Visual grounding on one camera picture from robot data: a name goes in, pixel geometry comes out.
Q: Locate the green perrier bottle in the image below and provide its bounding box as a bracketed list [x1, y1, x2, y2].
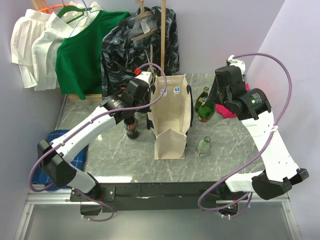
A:
[197, 99, 216, 123]
[194, 86, 210, 113]

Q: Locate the cream canvas tote bag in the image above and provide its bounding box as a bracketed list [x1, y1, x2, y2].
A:
[147, 74, 194, 160]

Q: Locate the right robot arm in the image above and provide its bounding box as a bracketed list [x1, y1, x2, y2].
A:
[212, 65, 309, 200]

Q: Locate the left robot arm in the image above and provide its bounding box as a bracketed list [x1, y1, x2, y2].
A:
[37, 75, 152, 201]

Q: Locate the pink folded t-shirt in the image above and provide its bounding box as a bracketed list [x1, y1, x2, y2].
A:
[215, 82, 251, 120]

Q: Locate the Coca-Cola glass bottle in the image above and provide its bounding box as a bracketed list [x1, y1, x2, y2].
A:
[124, 115, 139, 140]

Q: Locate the green Perrier bottle upright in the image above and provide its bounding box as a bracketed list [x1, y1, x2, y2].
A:
[194, 86, 210, 113]

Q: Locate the dark patterned hanging shirt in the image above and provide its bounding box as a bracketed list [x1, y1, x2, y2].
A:
[100, 5, 180, 97]

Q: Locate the wooden clothes rack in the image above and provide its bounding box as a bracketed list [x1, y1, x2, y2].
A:
[67, 0, 168, 102]

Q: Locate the green hanging t-shirt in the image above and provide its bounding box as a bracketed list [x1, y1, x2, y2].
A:
[55, 10, 130, 100]

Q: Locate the clear Chang soda bottle right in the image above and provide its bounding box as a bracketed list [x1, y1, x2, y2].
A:
[198, 136, 212, 158]

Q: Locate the wooden hanger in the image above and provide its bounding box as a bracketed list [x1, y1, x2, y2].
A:
[129, 0, 158, 41]

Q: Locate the green hanger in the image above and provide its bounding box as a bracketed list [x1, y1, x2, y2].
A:
[56, 3, 92, 24]

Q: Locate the white hanging blouse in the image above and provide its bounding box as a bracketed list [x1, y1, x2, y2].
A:
[10, 1, 102, 91]

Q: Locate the orange hanger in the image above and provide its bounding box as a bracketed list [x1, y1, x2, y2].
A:
[38, 0, 67, 14]

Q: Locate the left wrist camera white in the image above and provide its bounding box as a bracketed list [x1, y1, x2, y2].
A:
[135, 71, 153, 86]

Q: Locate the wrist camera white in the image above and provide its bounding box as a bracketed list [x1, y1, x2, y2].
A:
[226, 55, 246, 75]
[135, 71, 153, 86]

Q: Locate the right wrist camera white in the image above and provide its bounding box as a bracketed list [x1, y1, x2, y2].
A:
[226, 55, 246, 75]

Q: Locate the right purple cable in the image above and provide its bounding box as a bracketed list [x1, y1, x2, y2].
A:
[197, 52, 293, 219]

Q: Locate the purple cable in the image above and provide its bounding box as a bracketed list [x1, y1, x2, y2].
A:
[27, 62, 167, 223]
[197, 52, 293, 219]

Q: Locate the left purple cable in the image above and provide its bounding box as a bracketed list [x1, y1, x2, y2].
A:
[27, 62, 167, 223]

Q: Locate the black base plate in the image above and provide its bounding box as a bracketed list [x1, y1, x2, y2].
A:
[69, 181, 249, 214]

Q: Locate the aluminium rail frame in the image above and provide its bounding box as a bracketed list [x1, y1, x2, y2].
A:
[15, 181, 302, 240]

